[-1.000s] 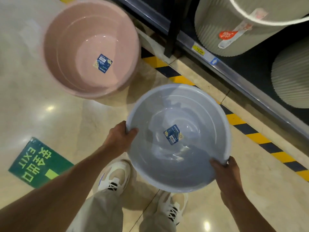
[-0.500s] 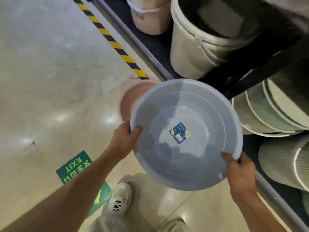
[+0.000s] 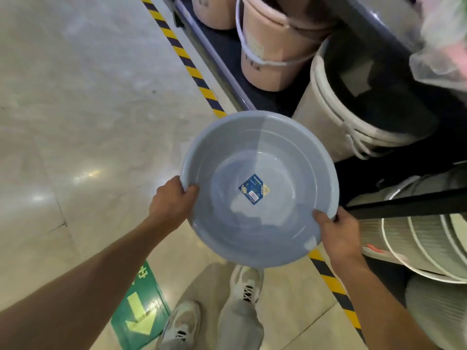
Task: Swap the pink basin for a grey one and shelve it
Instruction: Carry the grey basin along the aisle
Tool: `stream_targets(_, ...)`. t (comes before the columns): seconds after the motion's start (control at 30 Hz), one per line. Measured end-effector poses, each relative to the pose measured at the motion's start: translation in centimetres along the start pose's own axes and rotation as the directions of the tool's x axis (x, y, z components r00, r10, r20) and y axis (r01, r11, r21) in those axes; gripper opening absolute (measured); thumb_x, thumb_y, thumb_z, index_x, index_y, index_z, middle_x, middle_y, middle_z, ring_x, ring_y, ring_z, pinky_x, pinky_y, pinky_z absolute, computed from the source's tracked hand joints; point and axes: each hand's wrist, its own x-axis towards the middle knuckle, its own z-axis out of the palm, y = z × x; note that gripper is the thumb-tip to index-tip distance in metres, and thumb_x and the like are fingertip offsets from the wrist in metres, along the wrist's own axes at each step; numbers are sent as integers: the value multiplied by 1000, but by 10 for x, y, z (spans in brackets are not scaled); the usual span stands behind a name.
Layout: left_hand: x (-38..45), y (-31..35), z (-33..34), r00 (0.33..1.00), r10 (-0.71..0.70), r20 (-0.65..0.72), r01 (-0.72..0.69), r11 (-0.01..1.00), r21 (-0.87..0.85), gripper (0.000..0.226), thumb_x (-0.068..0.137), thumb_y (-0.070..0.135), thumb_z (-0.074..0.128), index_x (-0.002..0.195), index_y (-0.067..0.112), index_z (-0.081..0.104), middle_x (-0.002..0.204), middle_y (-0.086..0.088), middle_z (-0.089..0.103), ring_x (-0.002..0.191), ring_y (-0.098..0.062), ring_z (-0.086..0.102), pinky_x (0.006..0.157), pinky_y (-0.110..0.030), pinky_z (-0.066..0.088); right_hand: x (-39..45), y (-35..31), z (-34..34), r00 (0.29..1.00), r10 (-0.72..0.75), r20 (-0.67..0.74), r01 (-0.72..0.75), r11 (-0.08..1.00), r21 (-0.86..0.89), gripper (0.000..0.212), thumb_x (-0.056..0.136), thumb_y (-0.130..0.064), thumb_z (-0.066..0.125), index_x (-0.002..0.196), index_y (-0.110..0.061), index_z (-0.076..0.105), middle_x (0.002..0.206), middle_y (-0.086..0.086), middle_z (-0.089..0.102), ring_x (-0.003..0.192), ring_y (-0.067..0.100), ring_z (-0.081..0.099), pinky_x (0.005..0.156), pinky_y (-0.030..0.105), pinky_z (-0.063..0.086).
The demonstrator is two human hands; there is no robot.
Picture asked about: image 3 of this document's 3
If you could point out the person's right hand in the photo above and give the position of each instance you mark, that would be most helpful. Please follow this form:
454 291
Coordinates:
341 240

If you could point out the person's left hand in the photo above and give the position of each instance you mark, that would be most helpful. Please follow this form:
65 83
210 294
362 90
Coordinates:
171 207

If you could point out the grey plastic basin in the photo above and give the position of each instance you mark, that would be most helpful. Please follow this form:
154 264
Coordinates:
219 233

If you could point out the person's right forearm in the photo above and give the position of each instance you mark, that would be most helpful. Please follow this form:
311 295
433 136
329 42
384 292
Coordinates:
379 313

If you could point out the person's left forearm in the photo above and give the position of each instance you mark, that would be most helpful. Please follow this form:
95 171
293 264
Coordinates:
73 295

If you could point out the green floor exit sign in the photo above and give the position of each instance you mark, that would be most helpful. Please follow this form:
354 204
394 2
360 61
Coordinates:
155 298

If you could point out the white sneaker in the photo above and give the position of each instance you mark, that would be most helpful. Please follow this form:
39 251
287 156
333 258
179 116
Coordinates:
182 320
248 284

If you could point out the smooth cream bucket stack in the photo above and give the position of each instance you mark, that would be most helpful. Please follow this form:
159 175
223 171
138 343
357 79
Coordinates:
317 123

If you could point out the grey trousers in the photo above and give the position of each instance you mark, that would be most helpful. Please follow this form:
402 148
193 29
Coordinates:
237 328

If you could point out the yellow black hazard tape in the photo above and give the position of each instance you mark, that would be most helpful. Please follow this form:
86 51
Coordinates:
181 52

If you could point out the pink bucket with paper label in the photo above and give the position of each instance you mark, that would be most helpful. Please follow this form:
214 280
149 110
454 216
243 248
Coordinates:
277 65

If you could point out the pink plastic bucket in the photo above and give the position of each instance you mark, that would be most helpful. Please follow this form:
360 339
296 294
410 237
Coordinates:
215 12

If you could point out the clear plastic bag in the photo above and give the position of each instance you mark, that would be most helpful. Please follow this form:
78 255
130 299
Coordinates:
441 43

